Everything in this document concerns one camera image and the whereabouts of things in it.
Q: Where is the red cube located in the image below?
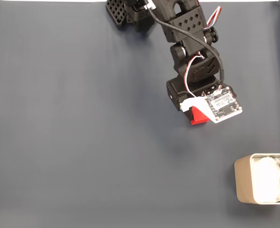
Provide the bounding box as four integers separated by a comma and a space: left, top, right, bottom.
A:
190, 106, 211, 125

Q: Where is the beige plastic box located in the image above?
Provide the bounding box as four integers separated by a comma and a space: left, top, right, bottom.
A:
233, 153, 280, 205

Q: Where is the blue-grey table mat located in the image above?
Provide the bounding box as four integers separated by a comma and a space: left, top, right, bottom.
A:
0, 1, 280, 228

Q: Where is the white crumpled tissue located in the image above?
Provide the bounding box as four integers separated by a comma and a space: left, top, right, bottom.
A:
252, 155, 280, 203

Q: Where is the red-white servo wire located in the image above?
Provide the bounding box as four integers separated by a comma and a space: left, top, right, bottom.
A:
207, 6, 222, 30
184, 54, 206, 98

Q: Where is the white-mounted camera board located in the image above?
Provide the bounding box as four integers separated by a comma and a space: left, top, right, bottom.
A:
180, 86, 244, 124

